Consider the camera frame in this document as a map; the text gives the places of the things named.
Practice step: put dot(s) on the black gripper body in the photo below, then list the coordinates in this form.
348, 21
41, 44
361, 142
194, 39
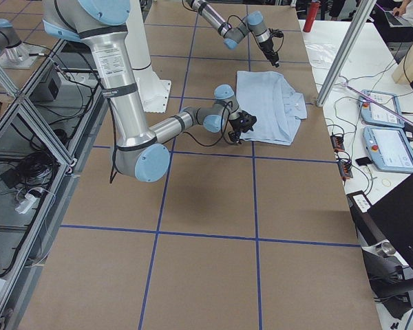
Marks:
268, 49
236, 126

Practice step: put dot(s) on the light blue button-up shirt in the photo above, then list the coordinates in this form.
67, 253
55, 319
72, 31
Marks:
279, 109

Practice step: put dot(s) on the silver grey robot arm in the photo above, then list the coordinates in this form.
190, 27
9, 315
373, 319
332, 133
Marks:
253, 24
140, 151

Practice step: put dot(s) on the clear plastic bag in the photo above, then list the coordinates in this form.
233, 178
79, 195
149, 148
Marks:
321, 55

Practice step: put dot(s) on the red water bottle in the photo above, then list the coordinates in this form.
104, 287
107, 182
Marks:
311, 15

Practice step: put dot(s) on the upper blue teach pendant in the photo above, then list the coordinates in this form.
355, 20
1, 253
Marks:
373, 114

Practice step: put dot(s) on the blue teach pendant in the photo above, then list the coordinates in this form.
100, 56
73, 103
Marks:
373, 114
389, 149

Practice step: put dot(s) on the lower blue teach pendant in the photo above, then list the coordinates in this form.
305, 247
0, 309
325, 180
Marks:
389, 149

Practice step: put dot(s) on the black laptop computer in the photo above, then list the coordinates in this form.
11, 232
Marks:
390, 218

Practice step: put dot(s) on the white power strip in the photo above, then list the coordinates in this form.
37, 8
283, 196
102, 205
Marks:
29, 202

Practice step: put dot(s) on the aluminium frame post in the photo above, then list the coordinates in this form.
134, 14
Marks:
352, 34

